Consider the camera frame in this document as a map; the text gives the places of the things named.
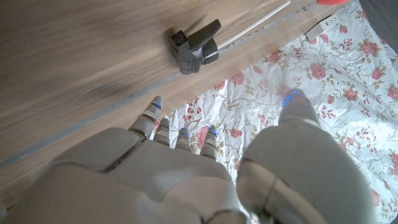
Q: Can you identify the orange toy ball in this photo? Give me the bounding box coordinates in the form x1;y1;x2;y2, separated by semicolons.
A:
316;0;349;6

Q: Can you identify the floral backdrop cloth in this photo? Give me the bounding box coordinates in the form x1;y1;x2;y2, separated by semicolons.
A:
149;0;398;224

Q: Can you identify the black spray bottle cap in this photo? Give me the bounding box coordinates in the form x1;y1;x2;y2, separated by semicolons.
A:
170;0;292;75

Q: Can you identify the white power strip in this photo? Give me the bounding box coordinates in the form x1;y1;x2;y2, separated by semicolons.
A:
305;14;341;41

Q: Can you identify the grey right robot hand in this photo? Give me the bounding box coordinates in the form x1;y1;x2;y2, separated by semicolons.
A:
0;88;376;224

